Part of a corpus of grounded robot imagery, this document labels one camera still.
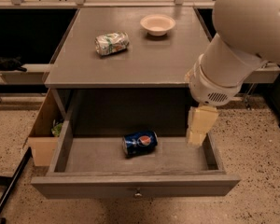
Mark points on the black object on rail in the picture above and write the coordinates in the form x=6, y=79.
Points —
x=11, y=64

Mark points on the white paper bowl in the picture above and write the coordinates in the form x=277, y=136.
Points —
x=157, y=24

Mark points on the blue pepsi can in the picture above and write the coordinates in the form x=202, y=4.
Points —
x=139, y=143

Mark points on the brown cardboard box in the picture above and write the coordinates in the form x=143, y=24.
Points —
x=41, y=140

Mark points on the grey cabinet with counter top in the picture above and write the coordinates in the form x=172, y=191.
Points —
x=140, y=88

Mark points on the crushed green white can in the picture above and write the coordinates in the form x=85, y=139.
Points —
x=111, y=43

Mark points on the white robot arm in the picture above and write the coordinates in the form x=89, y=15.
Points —
x=247, y=37

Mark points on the open grey top drawer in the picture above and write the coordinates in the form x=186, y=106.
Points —
x=90, y=165

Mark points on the black stand leg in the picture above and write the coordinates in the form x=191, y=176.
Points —
x=9, y=182

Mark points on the green snack bag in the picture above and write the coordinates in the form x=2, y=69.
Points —
x=56, y=128

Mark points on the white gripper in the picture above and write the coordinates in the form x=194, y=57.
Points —
x=208, y=90

